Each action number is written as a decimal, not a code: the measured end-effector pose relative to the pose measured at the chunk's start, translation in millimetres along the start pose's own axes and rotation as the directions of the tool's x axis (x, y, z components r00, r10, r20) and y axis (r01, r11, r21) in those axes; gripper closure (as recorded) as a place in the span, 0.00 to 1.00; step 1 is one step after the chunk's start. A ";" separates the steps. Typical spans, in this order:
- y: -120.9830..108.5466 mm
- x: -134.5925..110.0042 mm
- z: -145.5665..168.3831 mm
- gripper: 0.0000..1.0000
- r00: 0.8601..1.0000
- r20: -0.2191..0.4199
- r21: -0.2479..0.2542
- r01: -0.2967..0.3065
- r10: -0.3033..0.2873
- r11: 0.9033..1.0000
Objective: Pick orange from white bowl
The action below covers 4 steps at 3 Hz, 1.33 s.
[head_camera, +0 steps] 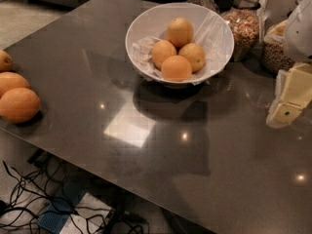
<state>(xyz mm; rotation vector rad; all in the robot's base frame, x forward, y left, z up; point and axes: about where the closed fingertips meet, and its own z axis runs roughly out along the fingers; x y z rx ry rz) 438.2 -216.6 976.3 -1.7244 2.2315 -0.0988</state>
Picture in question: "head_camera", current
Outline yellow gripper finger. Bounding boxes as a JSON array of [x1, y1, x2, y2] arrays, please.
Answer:
[[266, 62, 312, 129]]

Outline orange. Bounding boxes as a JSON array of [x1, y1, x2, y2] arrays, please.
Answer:
[[161, 56, 192, 82], [0, 50, 14, 72], [0, 72, 30, 97], [0, 88, 41, 124], [166, 18, 194, 48], [178, 43, 206, 73], [151, 40, 177, 69]]

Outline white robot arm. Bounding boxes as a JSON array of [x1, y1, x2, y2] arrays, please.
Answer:
[[266, 0, 312, 129]]

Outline white paper bowl liner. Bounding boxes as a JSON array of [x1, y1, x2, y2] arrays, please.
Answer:
[[131, 9, 232, 86]]

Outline white bowl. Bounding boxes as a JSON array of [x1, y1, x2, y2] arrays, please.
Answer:
[[125, 2, 235, 89]]

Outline glass jar of grains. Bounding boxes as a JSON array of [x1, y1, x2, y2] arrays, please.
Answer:
[[260, 20, 294, 74]]

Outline glass jar of nuts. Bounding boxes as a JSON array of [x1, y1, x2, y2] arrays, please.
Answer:
[[222, 0, 261, 61]]

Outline blue floor box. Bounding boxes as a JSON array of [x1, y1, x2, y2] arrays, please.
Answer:
[[38, 181, 86, 234]]

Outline black floor cables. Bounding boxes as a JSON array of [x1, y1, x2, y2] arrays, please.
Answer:
[[0, 153, 150, 234]]

